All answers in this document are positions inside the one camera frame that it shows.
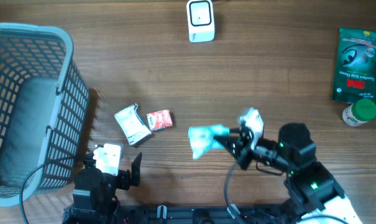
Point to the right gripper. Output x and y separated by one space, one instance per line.
242 146

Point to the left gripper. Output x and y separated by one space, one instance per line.
124 175

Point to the light green wipes packet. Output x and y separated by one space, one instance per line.
202 138

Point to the white foil pouch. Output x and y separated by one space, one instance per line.
133 127

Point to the orange snack packet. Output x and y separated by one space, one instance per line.
159 120

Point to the green lid seasoning jar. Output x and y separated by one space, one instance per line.
362 111

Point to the green glove package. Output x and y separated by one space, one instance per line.
355 70

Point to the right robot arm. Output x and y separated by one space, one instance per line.
315 196

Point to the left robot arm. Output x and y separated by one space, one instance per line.
94 194

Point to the white barcode scanner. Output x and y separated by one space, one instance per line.
200 16

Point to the grey plastic mesh basket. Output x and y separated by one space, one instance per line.
43 103

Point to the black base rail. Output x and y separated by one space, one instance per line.
181 214

